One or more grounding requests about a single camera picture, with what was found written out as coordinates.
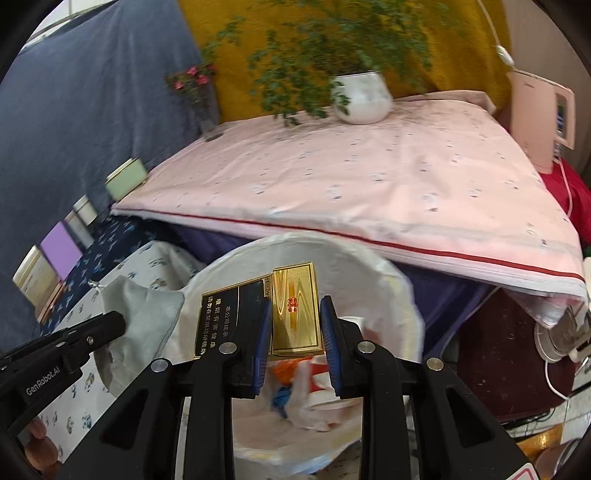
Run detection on orange blue snack wrapper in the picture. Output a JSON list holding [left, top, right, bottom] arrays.
[[271, 355, 332, 393]]

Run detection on yellow fabric backdrop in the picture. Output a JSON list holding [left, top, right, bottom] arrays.
[[179, 1, 511, 121]]

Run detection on dark red cloth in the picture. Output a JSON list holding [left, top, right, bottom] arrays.
[[457, 156, 591, 423]]

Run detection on grey white cloth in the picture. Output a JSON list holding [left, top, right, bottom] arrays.
[[94, 276, 184, 397]]

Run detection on person's left hand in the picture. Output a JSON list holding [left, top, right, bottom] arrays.
[[24, 418, 61, 479]]

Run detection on blue fabric backdrop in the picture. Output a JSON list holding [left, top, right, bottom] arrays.
[[1, 1, 200, 350]]

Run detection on white rectangular bottle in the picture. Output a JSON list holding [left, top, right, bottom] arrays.
[[64, 210, 94, 250]]

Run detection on white cylindrical jar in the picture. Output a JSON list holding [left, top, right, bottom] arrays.
[[73, 195, 98, 226]]

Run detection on blue crumpled trash piece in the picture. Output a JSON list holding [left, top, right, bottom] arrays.
[[271, 386, 291, 419]]

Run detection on crumpled white tissue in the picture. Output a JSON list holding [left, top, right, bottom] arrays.
[[284, 355, 362, 432]]

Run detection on glass vase pink flowers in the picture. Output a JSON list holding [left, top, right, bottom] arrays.
[[165, 63, 223, 142]]

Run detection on pink patterned table cloth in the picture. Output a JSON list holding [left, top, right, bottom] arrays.
[[112, 90, 588, 328]]

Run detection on navy bird print cloth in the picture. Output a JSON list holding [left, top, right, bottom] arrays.
[[41, 216, 171, 335]]

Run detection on pink electric kettle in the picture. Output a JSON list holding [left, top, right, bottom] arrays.
[[509, 69, 576, 175]]

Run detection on white pot green plant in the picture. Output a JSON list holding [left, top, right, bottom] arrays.
[[200, 0, 463, 127]]

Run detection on mint green lidded box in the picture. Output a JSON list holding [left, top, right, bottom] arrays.
[[105, 158, 148, 202]]

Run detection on white desk fan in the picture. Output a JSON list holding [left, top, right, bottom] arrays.
[[534, 307, 590, 364]]

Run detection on gold black cigarette box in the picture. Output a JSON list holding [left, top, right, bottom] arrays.
[[194, 262, 325, 359]]

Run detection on beige book with stand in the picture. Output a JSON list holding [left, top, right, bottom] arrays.
[[13, 246, 64, 325]]

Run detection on purple card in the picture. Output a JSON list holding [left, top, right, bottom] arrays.
[[40, 222, 82, 281]]

